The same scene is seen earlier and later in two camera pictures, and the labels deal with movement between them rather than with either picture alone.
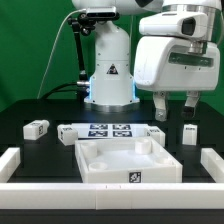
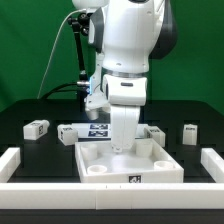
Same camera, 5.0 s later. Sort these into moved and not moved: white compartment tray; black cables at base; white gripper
Moved: white gripper
Not moved: white compartment tray; black cables at base
